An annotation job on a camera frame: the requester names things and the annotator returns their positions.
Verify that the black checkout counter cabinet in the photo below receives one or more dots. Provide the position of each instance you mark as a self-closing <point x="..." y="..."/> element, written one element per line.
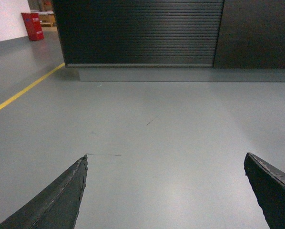
<point x="173" y="40"/>

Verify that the wooden pallet stack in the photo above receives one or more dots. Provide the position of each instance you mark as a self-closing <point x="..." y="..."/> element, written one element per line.
<point x="44" y="8"/>

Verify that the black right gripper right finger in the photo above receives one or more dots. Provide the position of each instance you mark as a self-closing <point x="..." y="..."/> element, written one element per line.
<point x="268" y="185"/>

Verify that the red metal box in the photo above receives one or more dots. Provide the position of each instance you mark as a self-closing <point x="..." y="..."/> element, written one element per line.
<point x="33" y="26"/>

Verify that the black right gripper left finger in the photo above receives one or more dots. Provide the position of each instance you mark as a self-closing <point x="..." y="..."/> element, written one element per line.
<point x="55" y="207"/>

